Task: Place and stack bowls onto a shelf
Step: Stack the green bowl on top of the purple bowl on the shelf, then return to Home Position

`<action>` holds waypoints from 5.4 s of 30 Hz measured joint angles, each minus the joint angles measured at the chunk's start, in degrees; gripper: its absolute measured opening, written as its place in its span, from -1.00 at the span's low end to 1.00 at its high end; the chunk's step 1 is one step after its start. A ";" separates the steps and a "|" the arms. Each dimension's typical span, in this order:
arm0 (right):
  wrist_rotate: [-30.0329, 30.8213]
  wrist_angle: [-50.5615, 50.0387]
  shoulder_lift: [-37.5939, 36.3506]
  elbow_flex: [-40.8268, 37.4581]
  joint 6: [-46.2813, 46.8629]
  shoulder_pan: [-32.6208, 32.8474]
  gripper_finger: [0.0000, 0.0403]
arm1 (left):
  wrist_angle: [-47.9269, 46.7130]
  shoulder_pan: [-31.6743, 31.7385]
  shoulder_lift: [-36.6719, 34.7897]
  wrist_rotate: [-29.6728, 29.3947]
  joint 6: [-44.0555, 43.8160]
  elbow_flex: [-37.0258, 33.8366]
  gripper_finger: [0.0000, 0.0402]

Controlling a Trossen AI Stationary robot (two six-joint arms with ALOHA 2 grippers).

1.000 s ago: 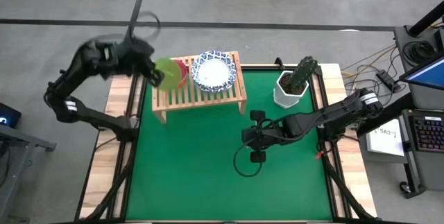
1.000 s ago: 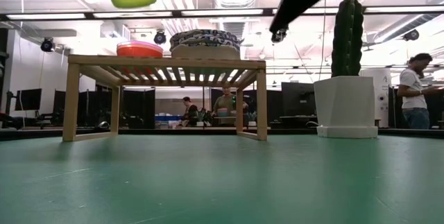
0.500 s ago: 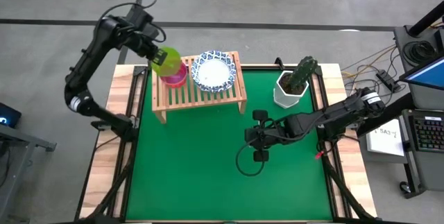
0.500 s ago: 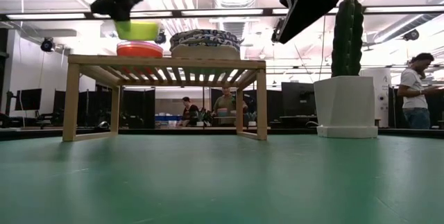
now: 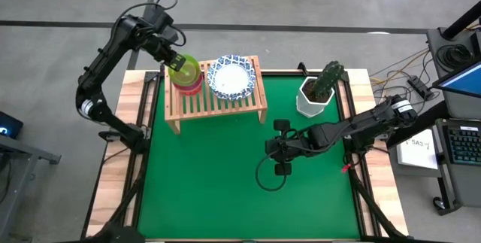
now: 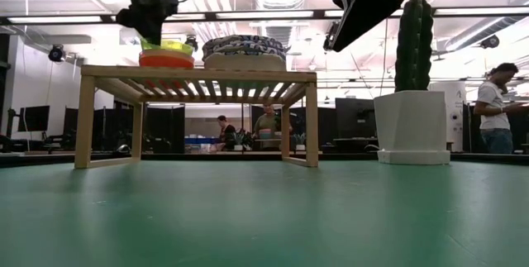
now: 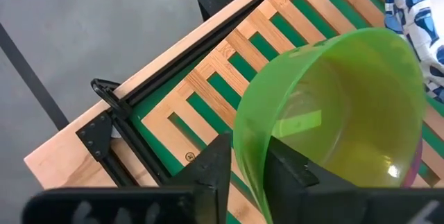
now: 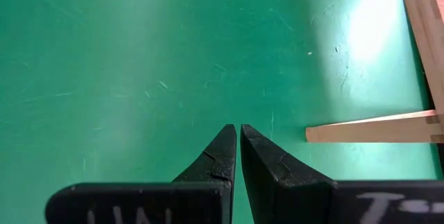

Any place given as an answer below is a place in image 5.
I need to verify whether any black aluminium table frame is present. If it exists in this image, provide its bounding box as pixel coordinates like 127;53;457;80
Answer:
80;68;410;243

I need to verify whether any yellow cable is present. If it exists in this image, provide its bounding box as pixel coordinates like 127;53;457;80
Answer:
370;49;429;84

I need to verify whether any black power strip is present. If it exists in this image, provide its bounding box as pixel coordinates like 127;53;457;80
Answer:
407;75;433;101

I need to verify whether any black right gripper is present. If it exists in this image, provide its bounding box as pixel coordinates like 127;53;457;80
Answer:
265;119;304;176

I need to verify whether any slatted wooden shelf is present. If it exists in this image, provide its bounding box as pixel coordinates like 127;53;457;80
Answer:
164;55;269;135

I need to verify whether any black device with blue light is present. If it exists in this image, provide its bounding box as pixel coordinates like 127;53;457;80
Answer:
0;111;24;141

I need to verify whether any white labelled paper sheet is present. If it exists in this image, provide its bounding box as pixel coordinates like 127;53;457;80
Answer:
396;137;440;171

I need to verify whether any grey equipment cart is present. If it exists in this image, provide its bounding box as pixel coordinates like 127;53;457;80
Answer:
426;26;481;214

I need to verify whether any coiled black cable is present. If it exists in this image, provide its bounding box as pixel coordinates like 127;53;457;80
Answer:
437;43;473;69

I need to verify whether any black backlit keyboard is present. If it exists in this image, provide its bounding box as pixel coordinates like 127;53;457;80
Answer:
445;124;481;167

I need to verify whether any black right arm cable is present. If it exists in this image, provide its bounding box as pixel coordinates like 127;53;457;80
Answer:
255;148;289;192

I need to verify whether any green plastic bowl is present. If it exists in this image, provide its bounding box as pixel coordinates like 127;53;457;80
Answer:
168;53;203;87

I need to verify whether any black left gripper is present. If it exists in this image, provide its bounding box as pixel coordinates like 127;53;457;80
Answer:
154;41;191;77

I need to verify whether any grey metal table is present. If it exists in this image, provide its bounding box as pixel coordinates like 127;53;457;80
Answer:
0;133;63;243

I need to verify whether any blue patterned paper bowl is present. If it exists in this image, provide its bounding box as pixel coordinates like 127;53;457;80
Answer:
206;54;258;101

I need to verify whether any laptop with blue screen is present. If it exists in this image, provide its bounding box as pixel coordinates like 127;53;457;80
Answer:
431;60;481;99

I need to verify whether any cactus in white pot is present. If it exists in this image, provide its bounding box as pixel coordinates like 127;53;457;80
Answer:
295;60;346;119

